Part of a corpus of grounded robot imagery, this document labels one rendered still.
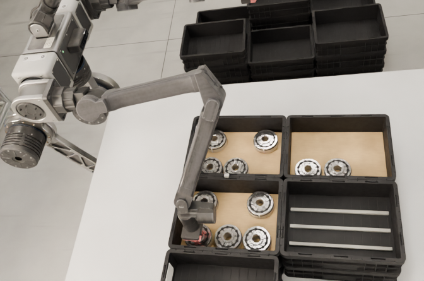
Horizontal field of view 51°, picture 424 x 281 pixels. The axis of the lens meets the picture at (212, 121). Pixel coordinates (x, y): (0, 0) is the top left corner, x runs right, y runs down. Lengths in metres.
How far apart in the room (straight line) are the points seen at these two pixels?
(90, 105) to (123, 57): 2.45
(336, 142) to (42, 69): 1.16
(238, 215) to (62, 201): 1.64
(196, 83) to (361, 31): 1.74
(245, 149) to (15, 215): 1.85
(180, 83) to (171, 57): 2.35
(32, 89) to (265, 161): 0.95
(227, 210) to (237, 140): 0.33
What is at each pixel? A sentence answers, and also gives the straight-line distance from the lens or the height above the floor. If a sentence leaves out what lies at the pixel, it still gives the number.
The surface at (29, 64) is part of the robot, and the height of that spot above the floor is 1.53.
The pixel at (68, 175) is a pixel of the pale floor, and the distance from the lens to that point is 3.25.
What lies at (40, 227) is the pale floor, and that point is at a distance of 3.15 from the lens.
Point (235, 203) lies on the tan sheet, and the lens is 1.80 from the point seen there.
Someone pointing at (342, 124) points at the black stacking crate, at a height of 0.88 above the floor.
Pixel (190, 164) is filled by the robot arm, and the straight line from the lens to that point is 1.43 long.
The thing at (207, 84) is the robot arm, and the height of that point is 1.49.
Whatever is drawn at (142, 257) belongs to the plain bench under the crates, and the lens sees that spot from 1.95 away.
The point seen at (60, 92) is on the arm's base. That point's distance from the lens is 1.46.
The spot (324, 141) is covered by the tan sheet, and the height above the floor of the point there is 0.83.
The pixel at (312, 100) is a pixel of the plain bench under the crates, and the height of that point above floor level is 0.70.
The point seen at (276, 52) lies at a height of 0.38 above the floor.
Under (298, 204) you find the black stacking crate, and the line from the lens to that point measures 1.78.
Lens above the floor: 2.41
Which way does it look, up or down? 51 degrees down
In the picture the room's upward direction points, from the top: 18 degrees counter-clockwise
